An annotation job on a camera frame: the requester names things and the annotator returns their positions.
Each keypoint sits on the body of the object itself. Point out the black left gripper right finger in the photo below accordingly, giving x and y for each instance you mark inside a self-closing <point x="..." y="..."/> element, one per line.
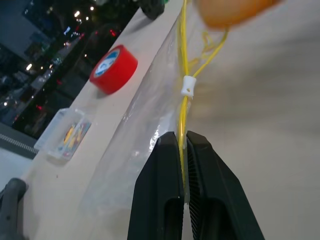
<point x="220" y="195"/>

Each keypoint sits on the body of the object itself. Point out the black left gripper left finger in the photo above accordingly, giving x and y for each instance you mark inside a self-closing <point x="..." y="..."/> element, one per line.
<point x="157" y="190"/>

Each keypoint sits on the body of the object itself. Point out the orange snack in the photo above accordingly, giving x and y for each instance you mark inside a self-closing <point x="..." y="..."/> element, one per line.
<point x="232" y="11"/>

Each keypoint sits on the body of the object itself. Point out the clear plastic card box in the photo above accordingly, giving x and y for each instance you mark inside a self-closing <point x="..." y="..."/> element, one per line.
<point x="63" y="135"/>

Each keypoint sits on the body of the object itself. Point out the red tape roll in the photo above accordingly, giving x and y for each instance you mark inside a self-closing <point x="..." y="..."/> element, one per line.
<point x="113" y="70"/>

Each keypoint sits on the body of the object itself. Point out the grey chair armrest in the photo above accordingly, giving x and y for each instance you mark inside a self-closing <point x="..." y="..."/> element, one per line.
<point x="11" y="207"/>

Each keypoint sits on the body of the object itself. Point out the black object at table edge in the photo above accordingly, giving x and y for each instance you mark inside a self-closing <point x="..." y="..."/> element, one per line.
<point x="150" y="8"/>

